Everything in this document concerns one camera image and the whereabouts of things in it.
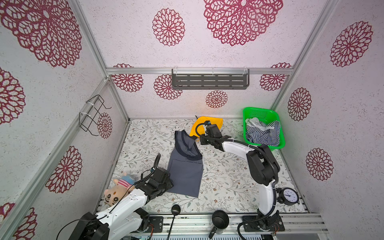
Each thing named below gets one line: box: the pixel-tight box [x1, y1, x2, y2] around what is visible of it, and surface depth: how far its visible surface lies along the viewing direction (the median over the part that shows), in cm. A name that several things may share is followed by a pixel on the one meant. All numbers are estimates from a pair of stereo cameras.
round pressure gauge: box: [276, 187, 300, 206], surface depth 82 cm
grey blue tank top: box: [167, 130, 204, 198], surface depth 95 cm
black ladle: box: [167, 204, 181, 240], surface depth 79 cm
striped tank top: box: [245, 117, 281, 147], surface depth 106 cm
